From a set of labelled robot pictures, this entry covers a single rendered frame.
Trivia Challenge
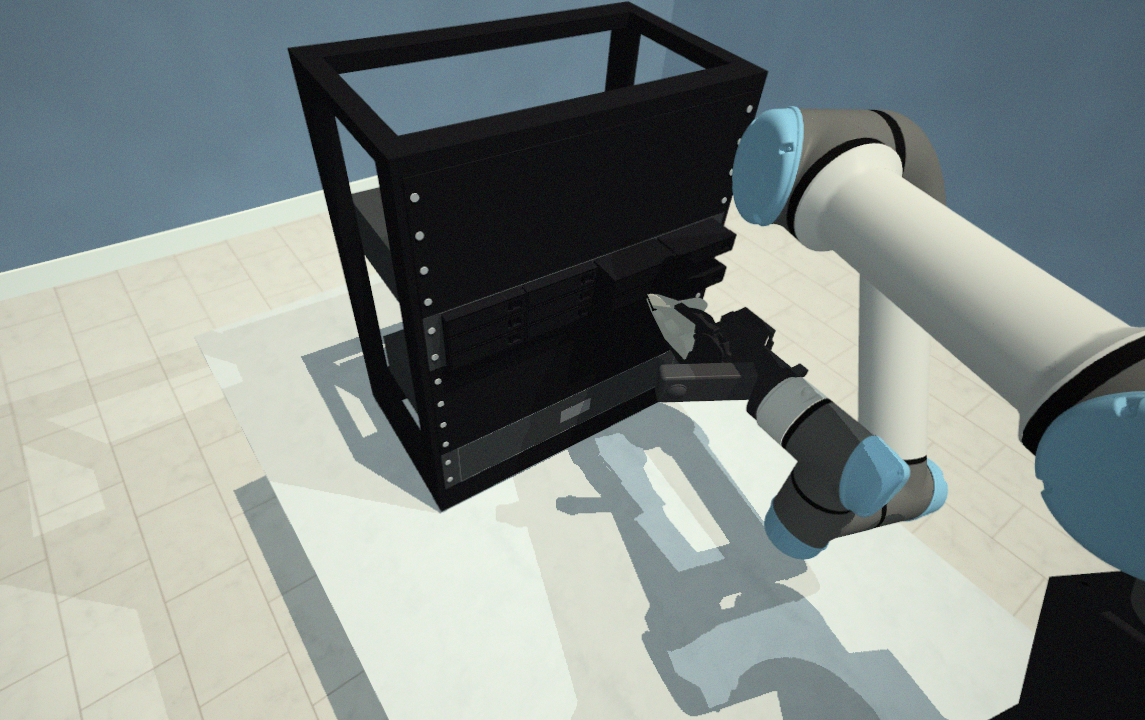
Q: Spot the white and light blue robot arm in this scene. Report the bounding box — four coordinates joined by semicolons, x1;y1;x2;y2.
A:
732;106;1145;625

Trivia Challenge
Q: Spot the black server rack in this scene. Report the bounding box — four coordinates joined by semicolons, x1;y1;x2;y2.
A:
290;2;768;512

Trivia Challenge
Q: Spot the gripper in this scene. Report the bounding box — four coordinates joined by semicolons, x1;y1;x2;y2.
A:
647;294;810;420

